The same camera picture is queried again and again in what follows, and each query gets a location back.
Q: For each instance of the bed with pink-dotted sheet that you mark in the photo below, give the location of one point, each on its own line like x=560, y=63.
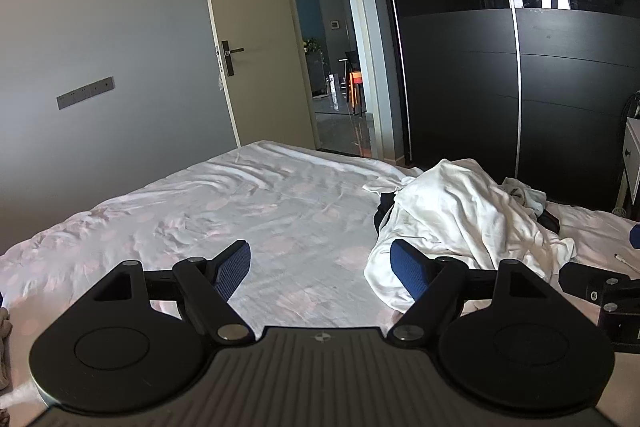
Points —
x=250, y=207

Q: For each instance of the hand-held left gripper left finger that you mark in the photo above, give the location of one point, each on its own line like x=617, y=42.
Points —
x=232, y=269

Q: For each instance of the orange chair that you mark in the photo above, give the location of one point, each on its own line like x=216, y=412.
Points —
x=356, y=87

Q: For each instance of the pale white garment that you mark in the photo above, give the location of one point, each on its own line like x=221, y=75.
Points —
x=522, y=194

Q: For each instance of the black sliding wardrobe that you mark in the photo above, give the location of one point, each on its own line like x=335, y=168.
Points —
x=475, y=57

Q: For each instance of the white T-shirt beige collar tape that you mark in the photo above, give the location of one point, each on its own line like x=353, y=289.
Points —
x=450, y=207

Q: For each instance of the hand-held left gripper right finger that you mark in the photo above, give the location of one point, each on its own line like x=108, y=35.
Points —
x=407, y=269

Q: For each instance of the cream door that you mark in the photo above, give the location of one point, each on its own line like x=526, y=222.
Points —
x=260, y=57

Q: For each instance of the potted plant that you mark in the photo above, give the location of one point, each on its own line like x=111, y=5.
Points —
x=311, y=46

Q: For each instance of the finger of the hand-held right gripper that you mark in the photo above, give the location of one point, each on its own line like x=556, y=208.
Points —
x=636, y=236
x=585, y=279

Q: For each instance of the grey wall switch panel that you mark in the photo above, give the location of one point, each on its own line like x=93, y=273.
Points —
x=85, y=93

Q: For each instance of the white nightstand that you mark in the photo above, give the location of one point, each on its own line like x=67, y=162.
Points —
x=631, y=157

